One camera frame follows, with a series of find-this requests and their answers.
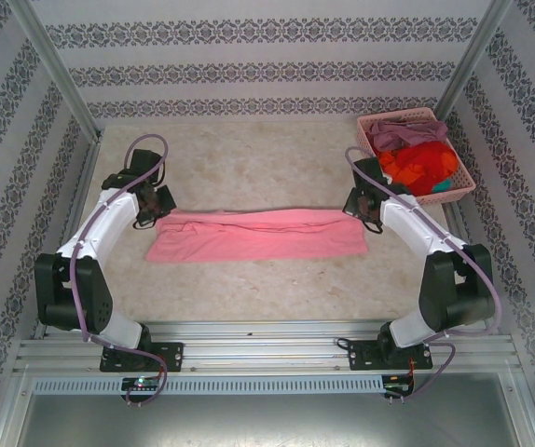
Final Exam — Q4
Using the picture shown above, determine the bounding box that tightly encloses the mauve t-shirt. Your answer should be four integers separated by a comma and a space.
370, 119, 448, 153

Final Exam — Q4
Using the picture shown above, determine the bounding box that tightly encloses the pink t-shirt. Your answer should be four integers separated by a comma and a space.
144, 208, 370, 264

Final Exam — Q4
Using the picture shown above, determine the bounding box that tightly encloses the aluminium mounting rail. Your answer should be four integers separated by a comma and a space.
15, 318, 515, 373

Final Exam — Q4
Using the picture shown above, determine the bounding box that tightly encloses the aluminium side rail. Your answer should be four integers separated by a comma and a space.
32, 139, 102, 339
427, 136, 501, 335

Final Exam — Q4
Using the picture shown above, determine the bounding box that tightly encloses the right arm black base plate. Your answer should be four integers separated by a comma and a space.
347, 338, 434, 372

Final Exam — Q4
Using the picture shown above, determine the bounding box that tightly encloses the slotted grey cable duct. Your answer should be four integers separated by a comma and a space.
32, 375, 385, 396

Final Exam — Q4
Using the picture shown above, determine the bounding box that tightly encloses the orange t-shirt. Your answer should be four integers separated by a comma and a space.
378, 151, 418, 186

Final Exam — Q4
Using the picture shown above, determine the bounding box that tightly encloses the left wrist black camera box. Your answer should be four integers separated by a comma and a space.
125, 148, 166, 181

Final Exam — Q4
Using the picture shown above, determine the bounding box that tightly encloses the aluminium frame post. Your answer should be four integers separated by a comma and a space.
8, 0, 104, 142
419, 0, 514, 137

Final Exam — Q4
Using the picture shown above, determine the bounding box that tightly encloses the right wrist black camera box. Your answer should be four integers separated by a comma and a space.
350, 157, 388, 190

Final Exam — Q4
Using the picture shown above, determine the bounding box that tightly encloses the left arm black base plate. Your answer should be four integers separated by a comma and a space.
99, 342, 185, 373

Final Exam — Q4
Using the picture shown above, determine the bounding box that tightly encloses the galvanised metal sheet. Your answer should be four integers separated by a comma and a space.
13, 393, 535, 447

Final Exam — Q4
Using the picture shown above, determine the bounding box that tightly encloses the pink plastic basket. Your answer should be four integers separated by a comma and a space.
356, 107, 477, 206

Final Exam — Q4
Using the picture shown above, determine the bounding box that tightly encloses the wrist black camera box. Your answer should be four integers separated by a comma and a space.
125, 148, 166, 181
350, 157, 388, 190

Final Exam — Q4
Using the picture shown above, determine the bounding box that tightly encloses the red t-shirt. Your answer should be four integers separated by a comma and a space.
391, 142, 459, 196

